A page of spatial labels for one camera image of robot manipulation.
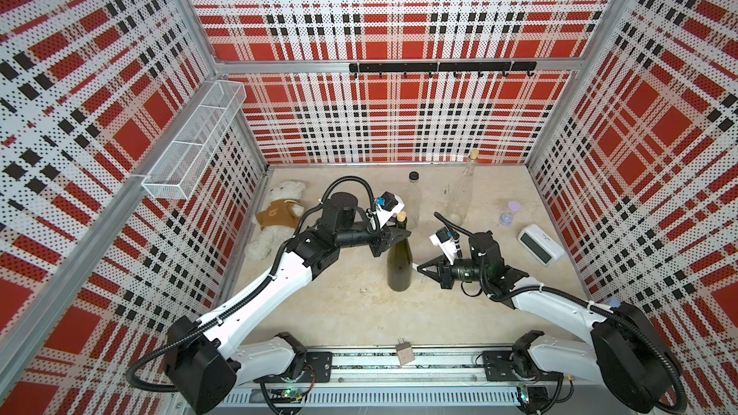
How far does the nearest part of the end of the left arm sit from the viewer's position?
0.55 m

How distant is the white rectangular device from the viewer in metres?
0.90

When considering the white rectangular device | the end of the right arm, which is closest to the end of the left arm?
the end of the right arm

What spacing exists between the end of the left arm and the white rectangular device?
56 centimetres

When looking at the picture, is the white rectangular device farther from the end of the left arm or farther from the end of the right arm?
the end of the left arm
